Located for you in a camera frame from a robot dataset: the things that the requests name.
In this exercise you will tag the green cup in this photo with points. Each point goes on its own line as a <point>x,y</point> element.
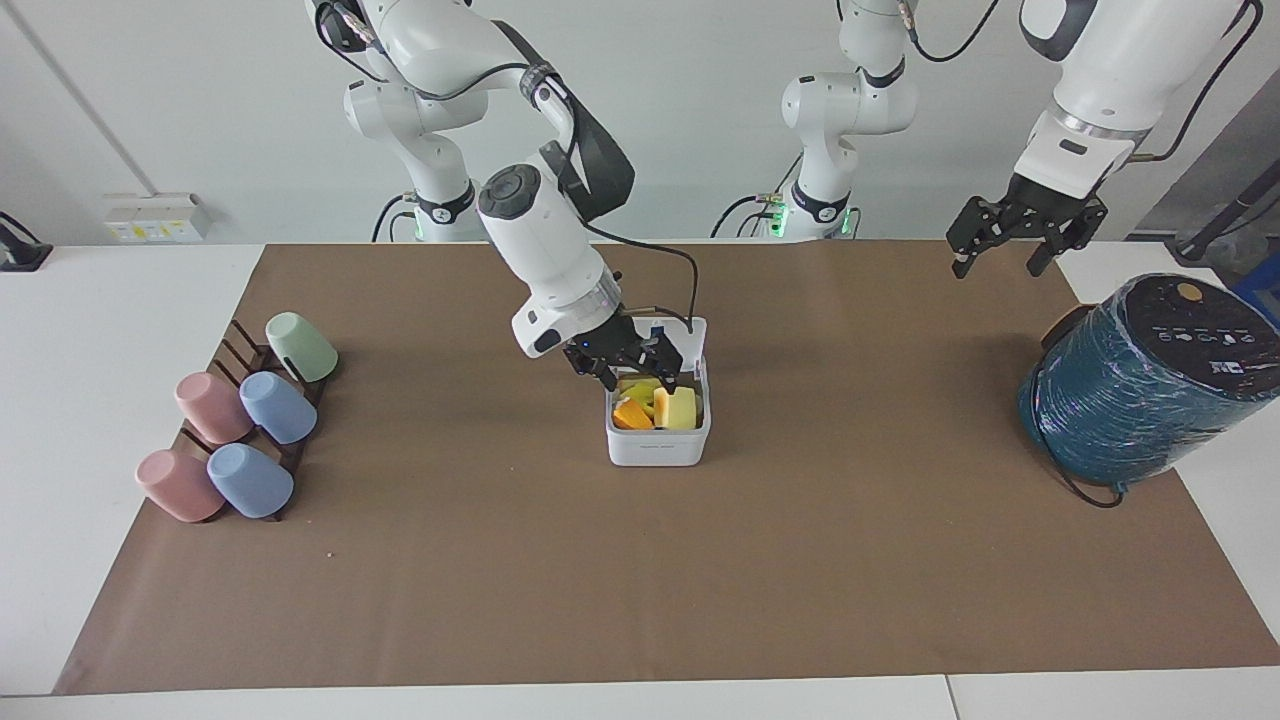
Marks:
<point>300,347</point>

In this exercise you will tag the white wall socket box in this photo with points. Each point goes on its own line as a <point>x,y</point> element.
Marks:
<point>155,220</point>

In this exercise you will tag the black stand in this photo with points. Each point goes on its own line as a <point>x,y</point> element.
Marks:
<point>1225,215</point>
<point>22,255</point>

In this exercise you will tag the teal wrapped bin black lid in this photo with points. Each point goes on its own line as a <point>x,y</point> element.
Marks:
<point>1130,400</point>

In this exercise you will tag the brown cup rack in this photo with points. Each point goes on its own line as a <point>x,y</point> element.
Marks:
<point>252,357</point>

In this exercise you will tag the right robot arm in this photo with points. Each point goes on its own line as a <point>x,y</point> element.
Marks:
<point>545,240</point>

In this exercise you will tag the yellow-green sponge piece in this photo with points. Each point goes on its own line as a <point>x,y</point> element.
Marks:
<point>640,392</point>

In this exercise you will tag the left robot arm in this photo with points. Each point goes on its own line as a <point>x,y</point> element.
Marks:
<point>1100,70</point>

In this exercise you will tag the white square box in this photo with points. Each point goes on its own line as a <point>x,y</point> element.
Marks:
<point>658,445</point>

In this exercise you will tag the blue cup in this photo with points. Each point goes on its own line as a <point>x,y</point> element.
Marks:
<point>250,482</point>
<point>280,408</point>

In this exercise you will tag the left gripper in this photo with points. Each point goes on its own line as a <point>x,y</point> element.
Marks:
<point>1050,210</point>

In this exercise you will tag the orange sponge piece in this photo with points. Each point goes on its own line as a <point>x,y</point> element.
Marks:
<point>630,416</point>

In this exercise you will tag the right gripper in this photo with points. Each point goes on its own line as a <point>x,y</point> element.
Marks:
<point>612,340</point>

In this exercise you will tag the pink cup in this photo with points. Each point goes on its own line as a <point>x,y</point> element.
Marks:
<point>178,486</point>
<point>212,408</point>

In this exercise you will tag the yellow sponge block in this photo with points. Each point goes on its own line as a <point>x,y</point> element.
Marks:
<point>681,408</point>

